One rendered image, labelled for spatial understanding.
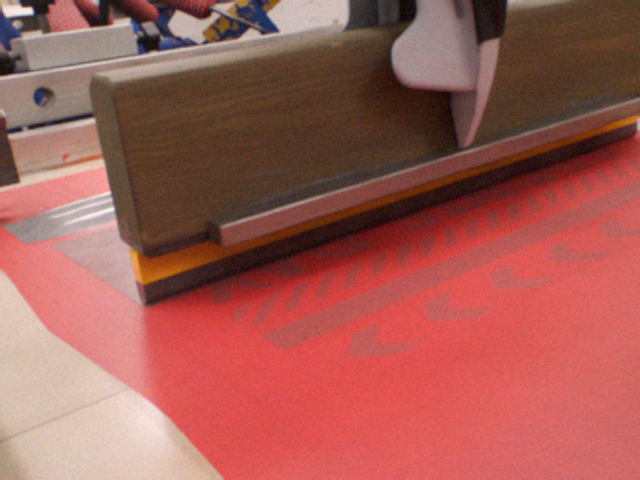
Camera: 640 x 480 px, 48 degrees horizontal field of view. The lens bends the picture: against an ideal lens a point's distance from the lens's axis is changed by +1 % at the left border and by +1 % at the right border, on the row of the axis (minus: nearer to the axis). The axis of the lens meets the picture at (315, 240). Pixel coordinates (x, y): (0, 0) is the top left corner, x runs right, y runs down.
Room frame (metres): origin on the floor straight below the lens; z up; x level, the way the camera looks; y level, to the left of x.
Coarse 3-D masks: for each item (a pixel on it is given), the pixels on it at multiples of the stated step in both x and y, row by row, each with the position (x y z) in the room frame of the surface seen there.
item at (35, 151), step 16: (48, 128) 0.71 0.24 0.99; (64, 128) 0.70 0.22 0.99; (80, 128) 0.71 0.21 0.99; (96, 128) 0.72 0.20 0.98; (16, 144) 0.67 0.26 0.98; (32, 144) 0.68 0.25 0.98; (48, 144) 0.69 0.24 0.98; (64, 144) 0.70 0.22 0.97; (80, 144) 0.71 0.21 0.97; (96, 144) 0.71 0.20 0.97; (16, 160) 0.67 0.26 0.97; (32, 160) 0.68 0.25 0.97; (48, 160) 0.69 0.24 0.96; (64, 160) 0.70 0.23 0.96; (80, 160) 0.70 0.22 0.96
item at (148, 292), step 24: (576, 144) 0.45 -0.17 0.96; (600, 144) 0.46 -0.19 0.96; (504, 168) 0.41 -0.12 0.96; (528, 168) 0.42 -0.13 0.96; (432, 192) 0.38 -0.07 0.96; (456, 192) 0.39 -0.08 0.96; (360, 216) 0.36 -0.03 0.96; (384, 216) 0.36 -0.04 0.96; (288, 240) 0.33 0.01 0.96; (312, 240) 0.34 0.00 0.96; (216, 264) 0.31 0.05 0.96; (240, 264) 0.32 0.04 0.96; (144, 288) 0.29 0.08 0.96; (168, 288) 0.30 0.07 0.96
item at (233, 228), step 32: (544, 128) 0.40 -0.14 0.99; (576, 128) 0.41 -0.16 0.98; (416, 160) 0.36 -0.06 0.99; (448, 160) 0.36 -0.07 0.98; (480, 160) 0.37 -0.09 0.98; (320, 192) 0.32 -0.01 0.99; (352, 192) 0.32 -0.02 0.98; (384, 192) 0.33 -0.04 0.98; (224, 224) 0.29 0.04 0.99; (256, 224) 0.30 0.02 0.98; (288, 224) 0.31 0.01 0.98
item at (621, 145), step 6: (630, 138) 0.48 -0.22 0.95; (636, 138) 0.48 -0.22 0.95; (612, 144) 0.47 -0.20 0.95; (618, 144) 0.47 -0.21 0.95; (624, 144) 0.46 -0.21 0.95; (630, 144) 0.46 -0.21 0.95; (636, 144) 0.46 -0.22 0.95; (630, 150) 0.45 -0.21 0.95; (636, 150) 0.44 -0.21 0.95; (522, 174) 0.42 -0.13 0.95; (504, 180) 0.42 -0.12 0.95; (450, 198) 0.39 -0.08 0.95; (636, 246) 0.28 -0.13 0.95
